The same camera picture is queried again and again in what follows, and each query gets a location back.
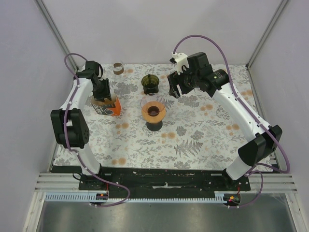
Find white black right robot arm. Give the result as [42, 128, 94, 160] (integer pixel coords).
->
[168, 52, 282, 190]

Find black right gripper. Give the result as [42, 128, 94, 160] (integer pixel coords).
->
[168, 64, 200, 99]

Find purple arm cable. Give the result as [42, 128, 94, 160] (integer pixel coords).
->
[63, 53, 131, 208]
[171, 35, 291, 209]

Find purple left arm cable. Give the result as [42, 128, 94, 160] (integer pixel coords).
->
[63, 53, 131, 208]

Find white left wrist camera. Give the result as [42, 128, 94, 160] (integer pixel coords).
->
[100, 68, 109, 80]

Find orange coffee filter box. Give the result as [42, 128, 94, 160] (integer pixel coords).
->
[91, 94, 121, 116]

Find brown tape roll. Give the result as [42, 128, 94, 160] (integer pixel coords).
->
[113, 62, 124, 75]

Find dark green glass jar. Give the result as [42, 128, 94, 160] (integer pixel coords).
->
[141, 74, 159, 95]

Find brown paper coffee filters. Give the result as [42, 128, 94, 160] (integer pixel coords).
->
[90, 96, 116, 108]

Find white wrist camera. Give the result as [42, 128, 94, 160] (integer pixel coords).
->
[170, 52, 189, 75]
[100, 68, 109, 80]

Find white slotted cable duct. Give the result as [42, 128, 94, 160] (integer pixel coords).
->
[44, 190, 242, 203]

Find right aluminium frame post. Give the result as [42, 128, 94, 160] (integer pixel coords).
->
[246, 0, 290, 70]

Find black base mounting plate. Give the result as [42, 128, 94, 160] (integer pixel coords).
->
[79, 167, 251, 198]

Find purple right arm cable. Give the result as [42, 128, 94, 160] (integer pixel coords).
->
[171, 35, 291, 209]

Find aluminium front rail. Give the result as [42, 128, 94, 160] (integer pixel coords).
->
[35, 173, 297, 194]

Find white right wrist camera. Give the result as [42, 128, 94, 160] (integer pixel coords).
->
[170, 52, 189, 75]

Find floral patterned table mat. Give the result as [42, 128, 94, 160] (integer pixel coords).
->
[53, 63, 278, 173]

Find clear glass dripper cone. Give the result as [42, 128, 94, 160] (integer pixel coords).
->
[140, 94, 165, 113]

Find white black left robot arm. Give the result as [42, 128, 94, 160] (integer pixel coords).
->
[50, 61, 112, 190]

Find round bamboo dripper holder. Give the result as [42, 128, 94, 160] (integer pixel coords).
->
[141, 101, 166, 124]

